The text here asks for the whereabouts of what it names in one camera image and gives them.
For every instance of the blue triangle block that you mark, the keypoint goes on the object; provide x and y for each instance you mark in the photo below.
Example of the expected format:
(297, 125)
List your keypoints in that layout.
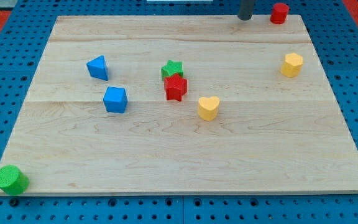
(98, 69)

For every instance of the red star block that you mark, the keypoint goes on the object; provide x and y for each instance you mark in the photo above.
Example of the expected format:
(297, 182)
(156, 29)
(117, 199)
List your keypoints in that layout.
(175, 87)

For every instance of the yellow heart block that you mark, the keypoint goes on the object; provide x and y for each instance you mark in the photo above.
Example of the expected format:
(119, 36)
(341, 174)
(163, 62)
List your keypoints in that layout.
(208, 107)

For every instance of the green star block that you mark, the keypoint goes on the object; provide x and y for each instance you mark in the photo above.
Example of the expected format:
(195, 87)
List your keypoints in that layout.
(171, 68)

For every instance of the light wooden board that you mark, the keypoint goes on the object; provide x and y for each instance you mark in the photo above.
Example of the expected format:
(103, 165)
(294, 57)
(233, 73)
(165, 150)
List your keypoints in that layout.
(273, 135)

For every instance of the blue cube block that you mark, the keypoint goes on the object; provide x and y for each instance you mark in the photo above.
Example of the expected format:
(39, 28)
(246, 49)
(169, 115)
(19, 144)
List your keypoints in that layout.
(115, 100)

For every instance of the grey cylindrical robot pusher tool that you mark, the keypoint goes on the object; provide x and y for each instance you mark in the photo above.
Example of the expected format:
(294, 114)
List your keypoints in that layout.
(246, 8)

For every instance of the yellow hexagon block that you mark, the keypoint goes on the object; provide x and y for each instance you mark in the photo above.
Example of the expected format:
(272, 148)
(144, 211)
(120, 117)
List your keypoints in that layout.
(292, 65)

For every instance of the red cylinder block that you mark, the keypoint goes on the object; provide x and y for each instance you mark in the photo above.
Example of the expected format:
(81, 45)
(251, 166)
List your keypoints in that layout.
(279, 13)

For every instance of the green cylinder block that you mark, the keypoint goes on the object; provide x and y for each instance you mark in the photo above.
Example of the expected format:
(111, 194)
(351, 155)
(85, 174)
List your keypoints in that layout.
(12, 180)

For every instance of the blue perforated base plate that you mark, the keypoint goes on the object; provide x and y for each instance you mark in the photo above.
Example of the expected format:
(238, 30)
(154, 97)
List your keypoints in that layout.
(333, 31)

